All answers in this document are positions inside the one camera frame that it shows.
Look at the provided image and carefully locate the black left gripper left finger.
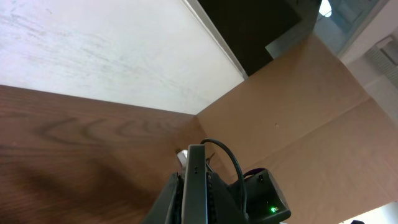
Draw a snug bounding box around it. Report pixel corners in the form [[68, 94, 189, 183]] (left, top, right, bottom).
[[141, 172, 183, 224]]

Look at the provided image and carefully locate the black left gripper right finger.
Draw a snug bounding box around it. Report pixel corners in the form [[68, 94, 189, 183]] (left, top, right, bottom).
[[207, 173, 248, 224]]

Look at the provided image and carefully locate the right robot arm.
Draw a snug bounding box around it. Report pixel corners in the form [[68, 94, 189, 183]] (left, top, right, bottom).
[[220, 168, 292, 224]]

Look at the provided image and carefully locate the white USB charger adapter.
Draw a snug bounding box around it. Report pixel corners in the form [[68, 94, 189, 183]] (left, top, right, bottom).
[[177, 149, 188, 169]]

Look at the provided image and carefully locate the brown cardboard panel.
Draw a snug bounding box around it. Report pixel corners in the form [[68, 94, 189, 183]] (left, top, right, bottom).
[[198, 36, 397, 223]]

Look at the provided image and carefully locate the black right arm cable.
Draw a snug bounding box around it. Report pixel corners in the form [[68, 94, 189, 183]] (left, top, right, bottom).
[[200, 138, 249, 218]]

